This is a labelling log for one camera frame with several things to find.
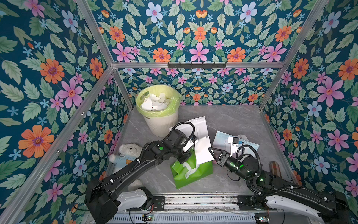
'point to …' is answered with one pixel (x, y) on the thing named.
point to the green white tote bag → (190, 171)
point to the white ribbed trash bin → (161, 126)
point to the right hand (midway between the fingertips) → (210, 146)
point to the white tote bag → (201, 128)
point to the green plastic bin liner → (172, 107)
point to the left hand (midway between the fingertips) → (191, 153)
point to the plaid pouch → (275, 169)
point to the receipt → (203, 150)
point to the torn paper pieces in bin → (160, 102)
